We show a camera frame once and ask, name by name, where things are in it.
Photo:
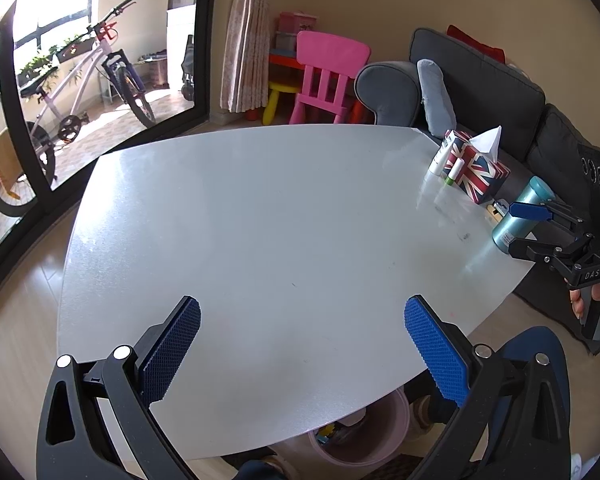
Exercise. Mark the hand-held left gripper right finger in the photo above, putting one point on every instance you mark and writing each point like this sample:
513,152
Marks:
437,355

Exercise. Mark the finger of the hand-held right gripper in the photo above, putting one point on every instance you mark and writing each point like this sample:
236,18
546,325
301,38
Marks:
532,251
530,211

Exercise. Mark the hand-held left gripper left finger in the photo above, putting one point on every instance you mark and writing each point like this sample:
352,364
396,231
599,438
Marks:
172,345

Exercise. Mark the pink trash bin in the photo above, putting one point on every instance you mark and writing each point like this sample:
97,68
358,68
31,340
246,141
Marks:
380,442

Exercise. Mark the yellow toy brick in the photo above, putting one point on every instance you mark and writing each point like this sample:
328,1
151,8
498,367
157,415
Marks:
326,432

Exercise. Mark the person's right hand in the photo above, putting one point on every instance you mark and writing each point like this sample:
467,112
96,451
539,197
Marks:
576,305

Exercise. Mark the teal bottle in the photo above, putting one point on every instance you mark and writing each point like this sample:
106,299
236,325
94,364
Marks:
517,220

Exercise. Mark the person's right shoe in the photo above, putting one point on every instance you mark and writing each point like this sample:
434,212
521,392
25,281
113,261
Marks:
422,420

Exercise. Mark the person's shoe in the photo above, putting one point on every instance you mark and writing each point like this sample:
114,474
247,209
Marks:
422,420
245,459

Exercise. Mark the flag print tissue box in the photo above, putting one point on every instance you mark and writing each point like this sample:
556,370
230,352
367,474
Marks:
472,172

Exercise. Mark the person's right leg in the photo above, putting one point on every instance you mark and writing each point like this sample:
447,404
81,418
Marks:
520,345

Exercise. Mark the person's leg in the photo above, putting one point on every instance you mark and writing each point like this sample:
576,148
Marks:
260,472
520,345

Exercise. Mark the white tissue sheet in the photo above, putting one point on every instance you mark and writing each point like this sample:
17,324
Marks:
487,140

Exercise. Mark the white stick with green cap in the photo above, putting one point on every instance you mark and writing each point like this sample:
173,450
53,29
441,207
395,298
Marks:
454,172

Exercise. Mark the white tube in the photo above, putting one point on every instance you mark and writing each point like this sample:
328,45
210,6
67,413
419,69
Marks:
437,162

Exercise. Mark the brown woven mat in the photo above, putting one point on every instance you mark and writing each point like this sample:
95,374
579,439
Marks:
405,467

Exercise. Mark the person's left shoe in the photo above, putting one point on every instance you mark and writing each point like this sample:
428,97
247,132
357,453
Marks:
245,459

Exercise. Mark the dark grey sofa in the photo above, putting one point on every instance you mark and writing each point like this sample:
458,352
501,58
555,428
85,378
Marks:
480,70

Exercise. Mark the light grey cushion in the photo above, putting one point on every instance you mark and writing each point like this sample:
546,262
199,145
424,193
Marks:
435,95

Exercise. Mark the person's left leg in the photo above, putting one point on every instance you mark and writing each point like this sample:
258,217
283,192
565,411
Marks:
260,472

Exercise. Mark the red cushion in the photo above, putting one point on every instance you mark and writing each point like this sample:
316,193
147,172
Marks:
477,40

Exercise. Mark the white bicycle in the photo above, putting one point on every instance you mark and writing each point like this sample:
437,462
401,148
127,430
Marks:
142,105

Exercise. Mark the cardboard box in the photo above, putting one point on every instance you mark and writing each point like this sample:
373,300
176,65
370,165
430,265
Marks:
5,152

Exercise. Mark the pink child chair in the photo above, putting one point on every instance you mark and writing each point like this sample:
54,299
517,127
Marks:
330,50

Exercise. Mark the yellow stool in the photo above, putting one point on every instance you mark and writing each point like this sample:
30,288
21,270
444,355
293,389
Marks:
282,87

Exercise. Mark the black trolley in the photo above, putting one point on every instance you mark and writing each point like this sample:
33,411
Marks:
189,65

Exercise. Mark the red small table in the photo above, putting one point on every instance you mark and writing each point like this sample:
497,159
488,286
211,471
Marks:
282,57

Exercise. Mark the grey storage box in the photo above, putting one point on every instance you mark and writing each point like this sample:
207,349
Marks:
286,41

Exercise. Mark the pink storage box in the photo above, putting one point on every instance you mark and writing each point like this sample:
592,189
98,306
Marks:
297,22

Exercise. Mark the white cabinet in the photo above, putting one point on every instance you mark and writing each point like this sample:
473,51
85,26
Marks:
177,35

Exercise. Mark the long planter with plants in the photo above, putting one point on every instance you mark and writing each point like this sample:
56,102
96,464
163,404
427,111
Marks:
75,47

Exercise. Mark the patterned curtain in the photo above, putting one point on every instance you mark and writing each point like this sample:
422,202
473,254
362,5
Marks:
245,35

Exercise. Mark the black sliding door frame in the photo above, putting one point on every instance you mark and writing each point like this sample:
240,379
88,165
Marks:
205,35

